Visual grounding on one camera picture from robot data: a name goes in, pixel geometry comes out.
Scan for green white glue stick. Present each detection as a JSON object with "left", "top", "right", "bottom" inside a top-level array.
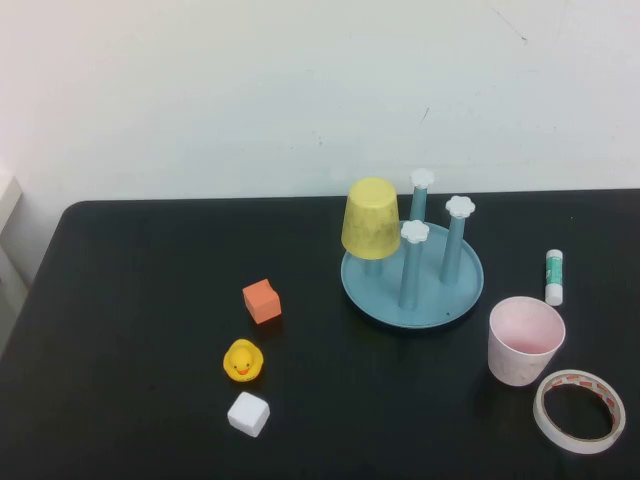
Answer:
[{"left": 543, "top": 248, "right": 569, "bottom": 307}]

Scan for orange foam cube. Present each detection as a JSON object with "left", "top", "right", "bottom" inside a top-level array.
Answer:
[{"left": 242, "top": 278, "right": 283, "bottom": 325}]

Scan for white adhesive tape roll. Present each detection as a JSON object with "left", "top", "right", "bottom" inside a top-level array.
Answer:
[{"left": 532, "top": 368, "right": 627, "bottom": 455}]

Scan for yellow rubber duck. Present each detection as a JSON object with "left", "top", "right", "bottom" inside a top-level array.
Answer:
[{"left": 222, "top": 338, "right": 265, "bottom": 385}]

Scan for white side furniture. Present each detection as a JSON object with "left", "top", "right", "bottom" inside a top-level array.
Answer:
[{"left": 0, "top": 169, "right": 26, "bottom": 301}]

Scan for white foam cube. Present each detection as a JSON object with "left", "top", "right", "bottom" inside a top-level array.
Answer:
[{"left": 227, "top": 391, "right": 271, "bottom": 439}]

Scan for pink plastic cup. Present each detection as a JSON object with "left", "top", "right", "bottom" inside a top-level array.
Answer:
[{"left": 488, "top": 294, "right": 567, "bottom": 387}]

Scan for yellow plastic cup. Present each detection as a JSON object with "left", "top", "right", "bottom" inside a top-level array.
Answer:
[{"left": 341, "top": 177, "right": 403, "bottom": 261}]

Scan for blue cup stand white caps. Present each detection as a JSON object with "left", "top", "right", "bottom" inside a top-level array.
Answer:
[{"left": 340, "top": 168, "right": 486, "bottom": 331}]

